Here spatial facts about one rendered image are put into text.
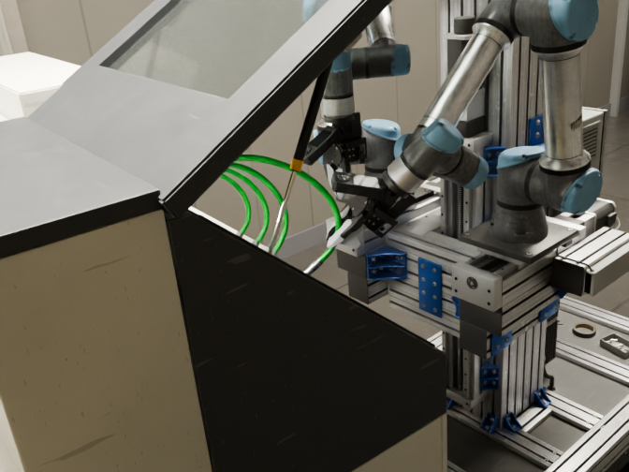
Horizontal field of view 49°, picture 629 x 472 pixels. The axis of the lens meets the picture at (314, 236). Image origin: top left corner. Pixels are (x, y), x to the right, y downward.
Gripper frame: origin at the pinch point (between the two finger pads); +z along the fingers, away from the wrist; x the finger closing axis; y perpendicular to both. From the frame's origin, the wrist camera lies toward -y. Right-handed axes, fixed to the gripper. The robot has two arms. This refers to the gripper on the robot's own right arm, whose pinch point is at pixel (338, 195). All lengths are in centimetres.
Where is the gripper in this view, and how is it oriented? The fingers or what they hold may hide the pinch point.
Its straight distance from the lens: 171.0
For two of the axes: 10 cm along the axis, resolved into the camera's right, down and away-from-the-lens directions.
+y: 8.0, -3.0, 5.2
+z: 0.8, 9.1, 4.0
